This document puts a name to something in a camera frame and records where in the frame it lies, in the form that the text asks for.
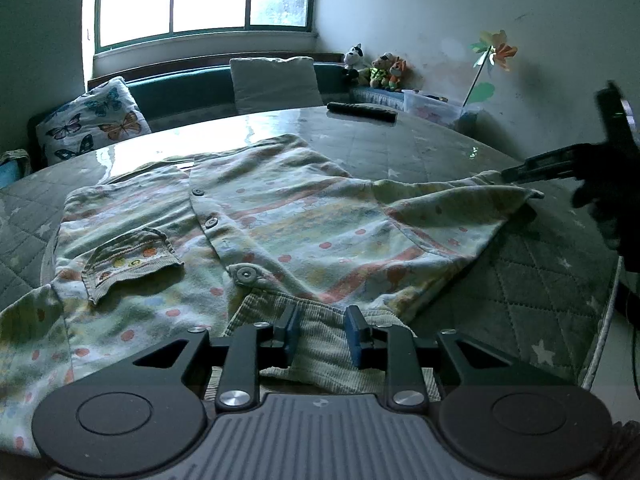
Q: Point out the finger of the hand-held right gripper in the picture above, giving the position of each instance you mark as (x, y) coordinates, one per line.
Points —
(542, 165)

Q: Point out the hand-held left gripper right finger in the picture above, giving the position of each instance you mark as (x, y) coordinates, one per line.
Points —
(355, 336)

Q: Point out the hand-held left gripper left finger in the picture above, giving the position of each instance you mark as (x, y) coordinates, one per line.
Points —
(292, 332)

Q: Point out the patterned button pajama shirt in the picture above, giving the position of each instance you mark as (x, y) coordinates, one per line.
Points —
(300, 225)

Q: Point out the colourful paper pinwheel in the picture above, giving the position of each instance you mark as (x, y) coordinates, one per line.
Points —
(492, 52)

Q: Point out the clear plastic storage box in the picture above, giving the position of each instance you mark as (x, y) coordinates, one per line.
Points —
(432, 107)

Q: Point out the orange plush toy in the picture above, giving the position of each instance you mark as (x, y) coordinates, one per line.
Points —
(397, 76)

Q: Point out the brown plush toy green vest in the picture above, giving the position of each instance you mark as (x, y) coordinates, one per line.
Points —
(380, 72)

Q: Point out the black remote control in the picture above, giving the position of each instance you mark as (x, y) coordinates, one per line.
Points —
(362, 110)

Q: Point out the black and white plush cow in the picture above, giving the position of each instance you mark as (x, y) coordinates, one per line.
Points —
(353, 62)

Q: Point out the grey square cushion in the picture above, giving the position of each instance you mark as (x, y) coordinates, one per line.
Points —
(275, 82)

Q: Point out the dark green bench sofa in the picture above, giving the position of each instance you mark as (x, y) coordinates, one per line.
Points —
(185, 92)

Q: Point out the butterfly print pillow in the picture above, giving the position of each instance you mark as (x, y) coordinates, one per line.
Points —
(92, 120)

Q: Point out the blue cloth item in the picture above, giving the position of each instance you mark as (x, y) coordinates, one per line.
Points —
(11, 170)

